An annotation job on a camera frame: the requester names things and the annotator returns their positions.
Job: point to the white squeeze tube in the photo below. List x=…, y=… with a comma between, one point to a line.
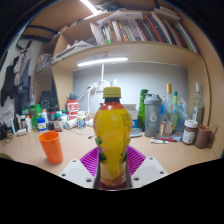
x=161, y=141

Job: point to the small green glass bottle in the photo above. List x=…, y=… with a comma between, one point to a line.
x=175, y=113

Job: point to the clear bottle with yellow cap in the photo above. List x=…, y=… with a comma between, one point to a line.
x=166, y=113

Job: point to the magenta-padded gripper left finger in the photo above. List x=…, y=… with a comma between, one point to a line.
x=73, y=171

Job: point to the yellow drink bottle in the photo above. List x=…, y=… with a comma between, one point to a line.
x=111, y=133

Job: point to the white bottle with blue label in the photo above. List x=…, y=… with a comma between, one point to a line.
x=41, y=125

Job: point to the white pill bottle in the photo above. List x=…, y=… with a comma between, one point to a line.
x=81, y=120

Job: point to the green canister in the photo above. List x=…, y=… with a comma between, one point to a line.
x=35, y=115

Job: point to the brown mug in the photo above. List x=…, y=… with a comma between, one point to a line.
x=202, y=137

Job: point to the tall clear glass bottle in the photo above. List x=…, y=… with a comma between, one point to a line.
x=198, y=106

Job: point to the red and white canister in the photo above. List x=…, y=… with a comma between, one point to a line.
x=72, y=109

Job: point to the grey shaker bottle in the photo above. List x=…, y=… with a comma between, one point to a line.
x=152, y=116

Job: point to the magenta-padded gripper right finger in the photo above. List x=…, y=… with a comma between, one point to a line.
x=150, y=171

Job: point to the brown jar with white lid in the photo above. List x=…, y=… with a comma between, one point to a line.
x=190, y=133

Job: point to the blue and white box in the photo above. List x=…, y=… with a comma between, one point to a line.
x=134, y=115

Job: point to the wooden shelf unit with books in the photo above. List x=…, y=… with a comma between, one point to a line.
x=143, y=30

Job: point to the ceiling tube light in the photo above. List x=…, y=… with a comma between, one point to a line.
x=89, y=6

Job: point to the orange plastic cup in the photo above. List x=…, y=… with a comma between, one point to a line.
x=51, y=148

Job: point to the hanging dark clothes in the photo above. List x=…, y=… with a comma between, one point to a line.
x=18, y=80

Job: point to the white bar desk lamp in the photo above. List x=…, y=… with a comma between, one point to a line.
x=101, y=61

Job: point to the dark jar with black lid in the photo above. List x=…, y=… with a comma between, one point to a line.
x=51, y=118

